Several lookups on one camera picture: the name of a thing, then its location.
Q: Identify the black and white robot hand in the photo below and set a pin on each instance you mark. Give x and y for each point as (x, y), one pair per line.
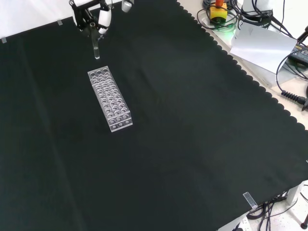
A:
(104, 19)

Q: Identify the clear glass test tube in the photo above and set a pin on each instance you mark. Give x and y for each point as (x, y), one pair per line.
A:
(96, 51)

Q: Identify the clear plastic test tube rack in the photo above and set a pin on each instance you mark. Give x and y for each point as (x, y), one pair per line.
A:
(109, 98)

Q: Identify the clear tape strip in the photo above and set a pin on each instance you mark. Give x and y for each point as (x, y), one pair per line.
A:
(60, 22)
(3, 40)

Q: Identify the yellow stop button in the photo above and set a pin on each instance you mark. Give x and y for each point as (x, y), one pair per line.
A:
(218, 13)

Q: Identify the black bench cloth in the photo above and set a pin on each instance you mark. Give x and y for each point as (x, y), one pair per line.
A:
(168, 144)

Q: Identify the pale board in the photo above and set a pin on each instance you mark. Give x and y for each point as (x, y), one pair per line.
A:
(262, 48)

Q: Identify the black power adapter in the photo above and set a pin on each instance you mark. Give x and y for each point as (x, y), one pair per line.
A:
(300, 54)

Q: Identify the clear plastic cloth clip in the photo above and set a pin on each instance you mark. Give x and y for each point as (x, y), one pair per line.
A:
(249, 200)

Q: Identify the white power strip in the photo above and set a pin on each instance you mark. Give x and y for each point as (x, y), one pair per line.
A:
(243, 224)

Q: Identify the black tripod leg red foot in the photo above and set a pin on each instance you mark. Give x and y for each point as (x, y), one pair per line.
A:
(302, 216)

